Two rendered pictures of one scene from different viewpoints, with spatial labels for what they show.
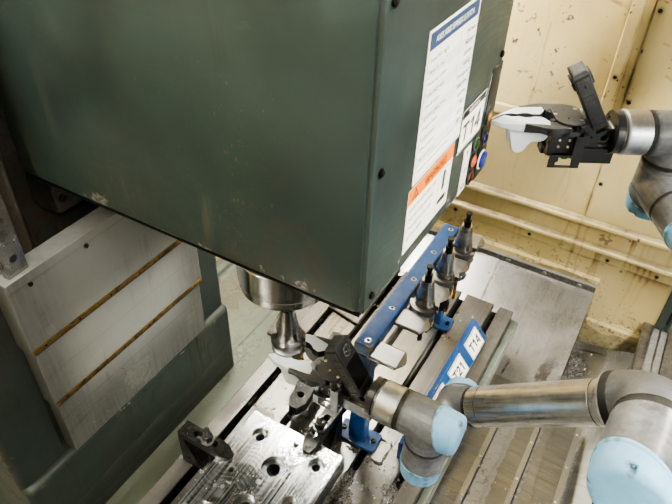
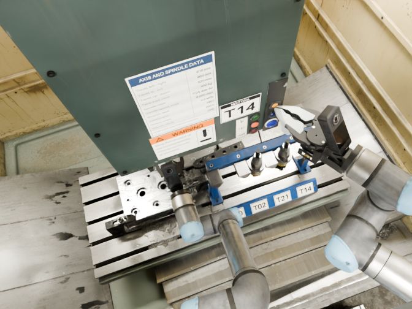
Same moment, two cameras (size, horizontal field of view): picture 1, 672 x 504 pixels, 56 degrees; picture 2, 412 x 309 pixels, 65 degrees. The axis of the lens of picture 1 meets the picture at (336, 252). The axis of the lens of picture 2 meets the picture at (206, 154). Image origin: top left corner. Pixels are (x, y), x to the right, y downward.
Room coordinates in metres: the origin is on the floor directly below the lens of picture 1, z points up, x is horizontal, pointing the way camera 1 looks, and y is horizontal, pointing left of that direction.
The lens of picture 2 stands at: (0.52, -0.46, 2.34)
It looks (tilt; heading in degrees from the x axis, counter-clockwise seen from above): 63 degrees down; 51
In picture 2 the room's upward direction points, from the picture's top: 10 degrees counter-clockwise
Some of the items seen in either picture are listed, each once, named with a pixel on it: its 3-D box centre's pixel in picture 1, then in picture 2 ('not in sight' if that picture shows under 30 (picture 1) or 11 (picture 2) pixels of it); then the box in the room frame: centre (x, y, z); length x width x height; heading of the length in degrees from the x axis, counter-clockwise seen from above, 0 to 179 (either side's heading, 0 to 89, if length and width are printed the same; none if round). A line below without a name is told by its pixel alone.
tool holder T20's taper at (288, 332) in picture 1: (288, 322); not in sight; (0.78, 0.08, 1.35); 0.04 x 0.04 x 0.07
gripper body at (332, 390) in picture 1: (348, 385); (176, 183); (0.72, -0.03, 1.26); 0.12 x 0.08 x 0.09; 61
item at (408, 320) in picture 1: (413, 322); (242, 169); (0.93, -0.17, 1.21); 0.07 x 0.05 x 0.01; 61
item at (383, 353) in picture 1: (389, 356); (215, 179); (0.83, -0.11, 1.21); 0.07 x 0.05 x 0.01; 61
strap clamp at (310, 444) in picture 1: (321, 434); (192, 185); (0.81, 0.02, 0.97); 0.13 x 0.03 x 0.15; 151
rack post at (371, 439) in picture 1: (361, 396); (213, 183); (0.86, -0.07, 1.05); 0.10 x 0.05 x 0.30; 61
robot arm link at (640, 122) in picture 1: (628, 131); (362, 164); (0.94, -0.48, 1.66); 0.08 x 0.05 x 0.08; 0
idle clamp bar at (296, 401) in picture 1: (318, 376); (219, 157); (1.01, 0.04, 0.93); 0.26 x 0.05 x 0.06; 156
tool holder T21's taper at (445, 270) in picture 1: (446, 262); (284, 149); (1.07, -0.25, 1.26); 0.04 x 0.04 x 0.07
